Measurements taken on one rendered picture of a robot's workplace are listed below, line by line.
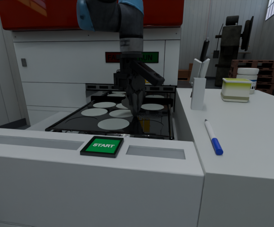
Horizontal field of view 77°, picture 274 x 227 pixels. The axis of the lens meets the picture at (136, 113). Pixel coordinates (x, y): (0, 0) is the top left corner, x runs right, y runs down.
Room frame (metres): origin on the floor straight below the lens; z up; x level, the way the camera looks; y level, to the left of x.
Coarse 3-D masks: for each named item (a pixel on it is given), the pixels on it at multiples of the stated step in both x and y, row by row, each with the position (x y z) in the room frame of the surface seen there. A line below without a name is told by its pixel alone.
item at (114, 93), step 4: (88, 92) 0.85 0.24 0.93; (92, 92) 0.85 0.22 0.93; (96, 92) 0.85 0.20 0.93; (100, 92) 0.84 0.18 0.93; (104, 92) 0.84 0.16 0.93; (108, 92) 0.84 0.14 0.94; (112, 92) 0.83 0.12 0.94; (116, 92) 0.83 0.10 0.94; (120, 92) 0.83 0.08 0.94; (124, 92) 0.83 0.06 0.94; (148, 92) 0.81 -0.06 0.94; (152, 92) 0.80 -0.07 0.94; (156, 92) 0.80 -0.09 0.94; (160, 92) 0.80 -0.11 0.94; (164, 92) 0.80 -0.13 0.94; (168, 92) 0.80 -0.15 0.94; (172, 92) 0.80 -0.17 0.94; (88, 96) 0.85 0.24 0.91; (124, 96) 0.83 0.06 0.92; (144, 96) 0.81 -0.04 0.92; (148, 96) 0.81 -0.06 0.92; (152, 96) 0.80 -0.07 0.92; (156, 96) 0.80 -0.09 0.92; (160, 96) 0.80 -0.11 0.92; (164, 96) 0.80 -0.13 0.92; (168, 96) 0.79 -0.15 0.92; (172, 96) 0.79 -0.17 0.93; (88, 100) 0.85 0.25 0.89; (172, 108) 0.79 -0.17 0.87; (172, 112) 0.79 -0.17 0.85
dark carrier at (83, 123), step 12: (84, 108) 0.68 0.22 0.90; (108, 108) 0.68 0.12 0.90; (120, 108) 0.68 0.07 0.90; (72, 120) 0.54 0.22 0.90; (84, 120) 0.54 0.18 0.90; (96, 120) 0.54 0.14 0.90; (132, 120) 0.54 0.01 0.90; (144, 120) 0.54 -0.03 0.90; (156, 120) 0.54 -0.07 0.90; (120, 132) 0.44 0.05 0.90; (132, 132) 0.44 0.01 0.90; (144, 132) 0.44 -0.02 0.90; (156, 132) 0.44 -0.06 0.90
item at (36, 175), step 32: (0, 128) 0.33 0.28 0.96; (0, 160) 0.23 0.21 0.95; (32, 160) 0.22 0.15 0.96; (64, 160) 0.21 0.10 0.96; (96, 160) 0.21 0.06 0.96; (128, 160) 0.21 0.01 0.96; (160, 160) 0.21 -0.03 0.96; (192, 160) 0.21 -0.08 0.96; (0, 192) 0.23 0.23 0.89; (32, 192) 0.22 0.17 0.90; (64, 192) 0.21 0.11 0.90; (96, 192) 0.20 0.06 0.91; (128, 192) 0.20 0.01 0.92; (160, 192) 0.19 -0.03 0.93; (192, 192) 0.18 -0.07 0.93; (32, 224) 0.22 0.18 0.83; (64, 224) 0.21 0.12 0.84; (96, 224) 0.21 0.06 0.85; (128, 224) 0.20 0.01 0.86; (160, 224) 0.19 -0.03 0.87; (192, 224) 0.18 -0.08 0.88
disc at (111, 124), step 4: (104, 120) 0.54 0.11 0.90; (108, 120) 0.54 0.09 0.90; (112, 120) 0.54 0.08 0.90; (116, 120) 0.54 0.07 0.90; (120, 120) 0.54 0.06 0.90; (124, 120) 0.54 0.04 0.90; (100, 124) 0.50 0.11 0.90; (104, 124) 0.50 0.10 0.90; (108, 124) 0.50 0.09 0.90; (112, 124) 0.50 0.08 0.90; (116, 124) 0.50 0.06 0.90; (120, 124) 0.50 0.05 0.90; (124, 124) 0.50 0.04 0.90; (128, 124) 0.50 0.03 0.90; (104, 128) 0.47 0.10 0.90; (108, 128) 0.47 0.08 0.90; (112, 128) 0.47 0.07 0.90; (116, 128) 0.47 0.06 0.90; (120, 128) 0.47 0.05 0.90
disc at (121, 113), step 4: (112, 112) 0.63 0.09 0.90; (116, 112) 0.63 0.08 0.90; (120, 112) 0.63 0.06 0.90; (124, 112) 0.63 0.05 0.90; (128, 112) 0.63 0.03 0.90; (112, 116) 0.58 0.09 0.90; (116, 116) 0.58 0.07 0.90; (120, 116) 0.58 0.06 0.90; (124, 116) 0.58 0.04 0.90; (128, 116) 0.58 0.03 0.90
